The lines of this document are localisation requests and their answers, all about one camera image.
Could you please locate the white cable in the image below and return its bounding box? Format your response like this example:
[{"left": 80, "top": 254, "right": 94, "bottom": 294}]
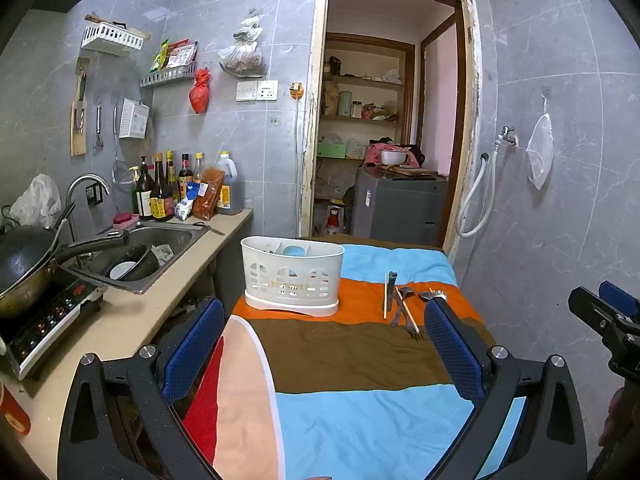
[{"left": 294, "top": 99, "right": 307, "bottom": 241}]

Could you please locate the small white hanging basket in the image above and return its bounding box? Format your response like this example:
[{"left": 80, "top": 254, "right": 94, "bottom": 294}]
[{"left": 119, "top": 98, "right": 152, "bottom": 140}]

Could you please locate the steel faucet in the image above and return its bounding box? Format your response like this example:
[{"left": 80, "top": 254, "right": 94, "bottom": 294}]
[{"left": 65, "top": 174, "right": 112, "bottom": 268}]

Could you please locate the wooden cutting board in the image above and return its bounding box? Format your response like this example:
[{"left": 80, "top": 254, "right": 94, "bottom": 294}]
[{"left": 70, "top": 57, "right": 92, "bottom": 157}]

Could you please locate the wooden shelf unit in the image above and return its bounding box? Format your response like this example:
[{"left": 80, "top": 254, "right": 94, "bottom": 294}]
[{"left": 320, "top": 32, "right": 417, "bottom": 163}]

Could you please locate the white plastic bag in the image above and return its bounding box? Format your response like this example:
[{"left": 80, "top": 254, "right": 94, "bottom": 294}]
[{"left": 9, "top": 174, "right": 62, "bottom": 228}]

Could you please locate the grey washing machine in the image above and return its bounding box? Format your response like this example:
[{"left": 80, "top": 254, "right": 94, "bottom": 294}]
[{"left": 352, "top": 166, "right": 449, "bottom": 247}]

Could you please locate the red container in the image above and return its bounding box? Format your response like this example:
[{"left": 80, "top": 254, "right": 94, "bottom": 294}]
[{"left": 0, "top": 382, "right": 32, "bottom": 436}]

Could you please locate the black bowl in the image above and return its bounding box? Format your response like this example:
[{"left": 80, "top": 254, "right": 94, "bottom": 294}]
[{"left": 117, "top": 244, "right": 161, "bottom": 282}]

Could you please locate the white bowl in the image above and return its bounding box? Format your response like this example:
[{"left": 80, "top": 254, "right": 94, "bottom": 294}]
[{"left": 107, "top": 261, "right": 138, "bottom": 281}]

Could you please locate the cooking oil jug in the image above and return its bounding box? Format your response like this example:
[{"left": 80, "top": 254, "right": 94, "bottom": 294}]
[{"left": 215, "top": 151, "right": 242, "bottom": 216}]

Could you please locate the white hose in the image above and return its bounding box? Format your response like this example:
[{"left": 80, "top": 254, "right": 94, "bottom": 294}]
[{"left": 454, "top": 135, "right": 499, "bottom": 239}]

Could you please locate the wall tap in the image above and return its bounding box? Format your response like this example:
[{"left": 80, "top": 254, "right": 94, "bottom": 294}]
[{"left": 495, "top": 125, "right": 521, "bottom": 149}]

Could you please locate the brown wooden door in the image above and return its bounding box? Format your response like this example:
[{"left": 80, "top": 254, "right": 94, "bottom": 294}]
[{"left": 419, "top": 12, "right": 459, "bottom": 177}]

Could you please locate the orange red packet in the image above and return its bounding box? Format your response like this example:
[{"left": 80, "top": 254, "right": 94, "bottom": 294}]
[{"left": 192, "top": 167, "right": 226, "bottom": 221}]

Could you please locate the dark pump bottle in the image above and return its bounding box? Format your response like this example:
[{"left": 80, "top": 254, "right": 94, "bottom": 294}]
[{"left": 129, "top": 156, "right": 155, "bottom": 218}]

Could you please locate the white plastic utensil caddy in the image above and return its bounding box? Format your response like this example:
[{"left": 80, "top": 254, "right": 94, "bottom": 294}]
[{"left": 240, "top": 236, "right": 346, "bottom": 318}]

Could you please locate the red white seasoning packet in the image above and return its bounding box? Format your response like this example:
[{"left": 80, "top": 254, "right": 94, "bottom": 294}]
[{"left": 167, "top": 40, "right": 198, "bottom": 70}]

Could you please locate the green seasoning packet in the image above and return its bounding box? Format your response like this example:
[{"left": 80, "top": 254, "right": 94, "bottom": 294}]
[{"left": 151, "top": 39, "right": 171, "bottom": 73}]

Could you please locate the steel knife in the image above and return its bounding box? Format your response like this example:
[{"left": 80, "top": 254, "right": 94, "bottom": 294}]
[{"left": 384, "top": 270, "right": 399, "bottom": 314}]

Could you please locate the black induction cooker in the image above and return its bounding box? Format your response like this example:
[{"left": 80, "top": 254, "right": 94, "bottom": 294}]
[{"left": 0, "top": 275, "right": 108, "bottom": 382}]

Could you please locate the beige kitchen counter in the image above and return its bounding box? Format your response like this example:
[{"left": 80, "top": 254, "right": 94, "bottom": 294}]
[{"left": 0, "top": 209, "right": 254, "bottom": 480}]

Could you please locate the white mesh bag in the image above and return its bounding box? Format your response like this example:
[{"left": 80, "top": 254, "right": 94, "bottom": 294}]
[{"left": 526, "top": 94, "right": 555, "bottom": 191}]

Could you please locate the steel kitchen sink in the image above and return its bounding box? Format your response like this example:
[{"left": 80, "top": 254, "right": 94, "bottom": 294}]
[{"left": 67, "top": 222, "right": 211, "bottom": 295}]

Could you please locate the black wok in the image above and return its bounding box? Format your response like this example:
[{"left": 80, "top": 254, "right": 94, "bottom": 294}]
[{"left": 0, "top": 202, "right": 131, "bottom": 318}]

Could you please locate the grey wall shelf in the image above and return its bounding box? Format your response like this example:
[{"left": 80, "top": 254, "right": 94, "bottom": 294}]
[{"left": 139, "top": 62, "right": 199, "bottom": 89}]

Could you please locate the red plastic bag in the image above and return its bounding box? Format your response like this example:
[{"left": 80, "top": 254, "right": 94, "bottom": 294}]
[{"left": 188, "top": 67, "right": 212, "bottom": 115}]

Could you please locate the wooden door frame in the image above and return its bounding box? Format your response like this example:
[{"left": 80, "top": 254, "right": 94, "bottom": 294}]
[{"left": 300, "top": 0, "right": 477, "bottom": 261}]

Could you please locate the striped colourful blanket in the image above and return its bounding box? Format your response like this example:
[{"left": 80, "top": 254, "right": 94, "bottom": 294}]
[{"left": 182, "top": 232, "right": 526, "bottom": 480}]

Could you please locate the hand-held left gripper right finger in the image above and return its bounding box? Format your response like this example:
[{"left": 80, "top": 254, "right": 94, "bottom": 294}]
[{"left": 424, "top": 296, "right": 588, "bottom": 480}]

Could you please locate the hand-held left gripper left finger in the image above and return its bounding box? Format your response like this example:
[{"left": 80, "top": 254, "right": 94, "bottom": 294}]
[{"left": 56, "top": 296, "right": 226, "bottom": 480}]

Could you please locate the white wall basket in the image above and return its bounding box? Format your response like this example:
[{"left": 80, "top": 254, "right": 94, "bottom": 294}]
[{"left": 81, "top": 22, "right": 144, "bottom": 57}]

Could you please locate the hanging steel skimmer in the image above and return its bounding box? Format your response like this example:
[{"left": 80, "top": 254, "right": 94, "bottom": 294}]
[{"left": 111, "top": 100, "right": 130, "bottom": 186}]

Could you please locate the hanging steel peeler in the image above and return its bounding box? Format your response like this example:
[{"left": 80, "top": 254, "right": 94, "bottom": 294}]
[{"left": 93, "top": 97, "right": 105, "bottom": 152}]

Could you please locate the white blue packet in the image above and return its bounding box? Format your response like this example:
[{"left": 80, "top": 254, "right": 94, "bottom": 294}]
[{"left": 174, "top": 182, "right": 208, "bottom": 221}]

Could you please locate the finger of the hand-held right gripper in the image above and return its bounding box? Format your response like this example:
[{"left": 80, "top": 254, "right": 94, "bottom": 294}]
[
  {"left": 599, "top": 281, "right": 640, "bottom": 317},
  {"left": 569, "top": 286, "right": 640, "bottom": 341}
]

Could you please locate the steel fork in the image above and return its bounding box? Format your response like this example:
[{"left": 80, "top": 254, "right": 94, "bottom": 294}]
[{"left": 400, "top": 300, "right": 425, "bottom": 342}]

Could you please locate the red white bottle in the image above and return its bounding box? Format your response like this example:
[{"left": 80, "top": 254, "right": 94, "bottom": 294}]
[{"left": 325, "top": 205, "right": 346, "bottom": 237}]

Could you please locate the clear bag of dried goods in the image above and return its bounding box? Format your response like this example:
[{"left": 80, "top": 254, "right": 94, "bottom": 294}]
[{"left": 217, "top": 8, "right": 267, "bottom": 79}]

